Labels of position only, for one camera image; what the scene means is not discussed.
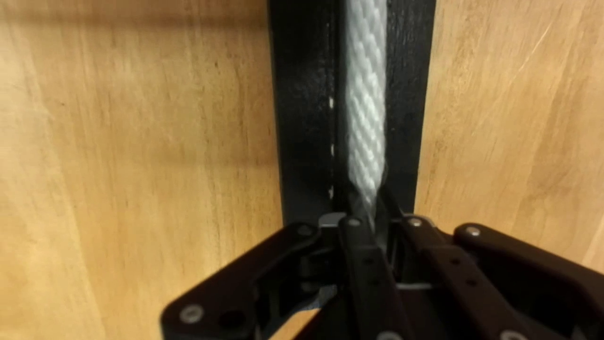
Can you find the black flat bar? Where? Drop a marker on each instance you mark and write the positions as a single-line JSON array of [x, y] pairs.
[[304, 118]]

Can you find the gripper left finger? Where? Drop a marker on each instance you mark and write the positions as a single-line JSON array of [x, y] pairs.
[[283, 264]]

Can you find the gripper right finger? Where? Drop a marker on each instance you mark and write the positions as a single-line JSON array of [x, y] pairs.
[[495, 274]]

